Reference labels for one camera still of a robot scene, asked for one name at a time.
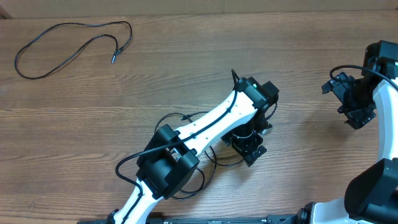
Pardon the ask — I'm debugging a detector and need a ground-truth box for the thin black usb cable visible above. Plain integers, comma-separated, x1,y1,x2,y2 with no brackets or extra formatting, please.
154,111,246,167

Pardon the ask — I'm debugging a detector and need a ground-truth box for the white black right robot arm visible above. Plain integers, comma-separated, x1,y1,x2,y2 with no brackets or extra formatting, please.
278,40,397,224

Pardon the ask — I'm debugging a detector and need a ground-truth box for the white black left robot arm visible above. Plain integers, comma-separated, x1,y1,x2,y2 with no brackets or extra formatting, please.
107,77,279,223

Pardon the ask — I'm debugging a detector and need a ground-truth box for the black looped usb cable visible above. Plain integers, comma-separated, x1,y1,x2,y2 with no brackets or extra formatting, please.
170,161,218,201

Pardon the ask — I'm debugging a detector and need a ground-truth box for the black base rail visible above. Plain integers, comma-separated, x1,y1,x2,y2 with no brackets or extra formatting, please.
77,213,299,224

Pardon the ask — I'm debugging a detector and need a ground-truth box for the brown cardboard box wall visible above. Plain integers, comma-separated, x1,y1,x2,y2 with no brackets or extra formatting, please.
1,0,397,19

